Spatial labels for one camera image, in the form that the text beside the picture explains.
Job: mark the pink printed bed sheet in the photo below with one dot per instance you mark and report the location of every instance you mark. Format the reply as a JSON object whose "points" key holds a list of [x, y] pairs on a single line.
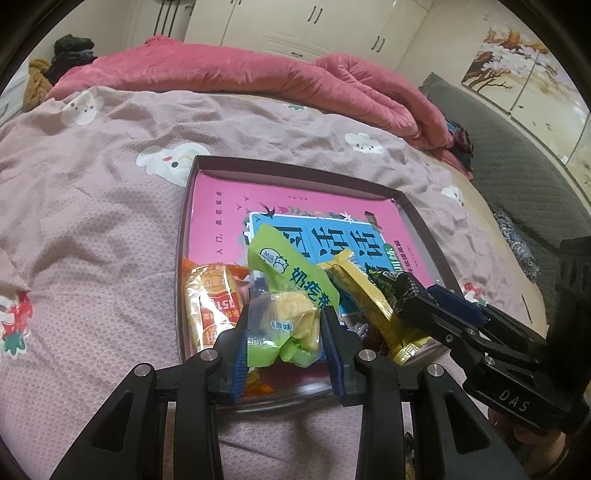
{"points": [[92, 207]]}

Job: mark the green milk candy packet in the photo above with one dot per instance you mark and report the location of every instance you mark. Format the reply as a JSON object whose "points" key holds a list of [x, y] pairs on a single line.
{"points": [[286, 272]]}

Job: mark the tree blossom wall painting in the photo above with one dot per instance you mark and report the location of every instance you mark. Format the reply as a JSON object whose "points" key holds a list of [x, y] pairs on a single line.
{"points": [[517, 64]]}

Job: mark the grey quilted headboard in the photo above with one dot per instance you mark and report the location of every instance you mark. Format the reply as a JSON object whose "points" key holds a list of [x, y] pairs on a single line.
{"points": [[517, 175]]}

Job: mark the dark clothes pile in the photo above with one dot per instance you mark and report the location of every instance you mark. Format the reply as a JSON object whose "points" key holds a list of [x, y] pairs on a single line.
{"points": [[71, 53]]}

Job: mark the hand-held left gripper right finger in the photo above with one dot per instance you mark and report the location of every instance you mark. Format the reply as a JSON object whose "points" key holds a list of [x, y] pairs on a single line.
{"points": [[334, 367]]}

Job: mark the yellow snack packet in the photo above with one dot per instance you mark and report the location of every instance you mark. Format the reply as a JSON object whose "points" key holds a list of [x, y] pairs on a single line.
{"points": [[369, 300]]}

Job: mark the pink children's book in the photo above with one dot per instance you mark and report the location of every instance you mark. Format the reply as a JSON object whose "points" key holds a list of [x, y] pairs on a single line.
{"points": [[221, 217]]}

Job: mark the orange rice cracker packet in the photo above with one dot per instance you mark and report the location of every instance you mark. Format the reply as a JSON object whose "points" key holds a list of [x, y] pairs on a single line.
{"points": [[212, 304]]}

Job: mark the dark multicoloured garment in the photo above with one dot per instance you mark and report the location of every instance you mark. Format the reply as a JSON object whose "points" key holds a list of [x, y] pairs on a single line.
{"points": [[461, 143]]}

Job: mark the person's right hand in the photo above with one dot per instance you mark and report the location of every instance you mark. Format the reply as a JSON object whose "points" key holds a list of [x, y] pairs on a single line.
{"points": [[526, 438]]}

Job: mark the blue patterned cloth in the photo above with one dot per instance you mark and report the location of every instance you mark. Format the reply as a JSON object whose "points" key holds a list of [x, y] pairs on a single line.
{"points": [[515, 240]]}

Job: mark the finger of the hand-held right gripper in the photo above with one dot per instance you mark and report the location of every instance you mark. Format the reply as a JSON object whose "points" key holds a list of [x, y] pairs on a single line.
{"points": [[457, 304], [425, 309]]}

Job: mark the rose pink quilt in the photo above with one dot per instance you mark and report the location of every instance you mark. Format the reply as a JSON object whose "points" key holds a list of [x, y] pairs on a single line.
{"points": [[254, 69]]}

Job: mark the brown knitted garment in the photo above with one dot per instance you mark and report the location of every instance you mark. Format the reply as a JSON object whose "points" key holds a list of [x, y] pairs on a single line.
{"points": [[37, 81]]}

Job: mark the orange red snack packet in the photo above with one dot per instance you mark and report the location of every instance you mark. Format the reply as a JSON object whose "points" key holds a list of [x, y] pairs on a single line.
{"points": [[187, 266]]}

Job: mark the shallow dark-rimmed cardboard box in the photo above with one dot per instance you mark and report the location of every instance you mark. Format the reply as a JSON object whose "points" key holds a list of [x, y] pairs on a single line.
{"points": [[323, 173]]}

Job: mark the cream wardrobe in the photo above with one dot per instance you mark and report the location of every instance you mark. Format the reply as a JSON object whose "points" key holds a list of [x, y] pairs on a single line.
{"points": [[323, 27]]}

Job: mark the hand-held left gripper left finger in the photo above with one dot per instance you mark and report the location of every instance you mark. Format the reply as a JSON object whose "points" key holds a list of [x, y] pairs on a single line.
{"points": [[240, 367]]}

